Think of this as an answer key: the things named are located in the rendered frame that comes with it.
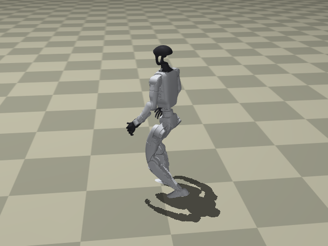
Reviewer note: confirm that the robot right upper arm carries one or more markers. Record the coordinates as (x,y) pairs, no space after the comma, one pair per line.
(179,83)

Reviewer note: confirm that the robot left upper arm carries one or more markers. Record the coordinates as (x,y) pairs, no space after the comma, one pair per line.
(154,82)

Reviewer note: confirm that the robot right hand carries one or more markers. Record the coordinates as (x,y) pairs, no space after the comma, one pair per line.
(158,112)

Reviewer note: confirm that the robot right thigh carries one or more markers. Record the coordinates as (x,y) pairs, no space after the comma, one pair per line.
(161,147)

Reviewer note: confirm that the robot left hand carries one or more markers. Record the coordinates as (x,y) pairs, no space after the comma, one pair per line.
(131,128)

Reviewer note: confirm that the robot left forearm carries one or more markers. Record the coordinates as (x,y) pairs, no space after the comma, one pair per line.
(144,114)

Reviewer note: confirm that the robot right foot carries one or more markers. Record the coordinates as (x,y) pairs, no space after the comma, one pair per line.
(158,180)

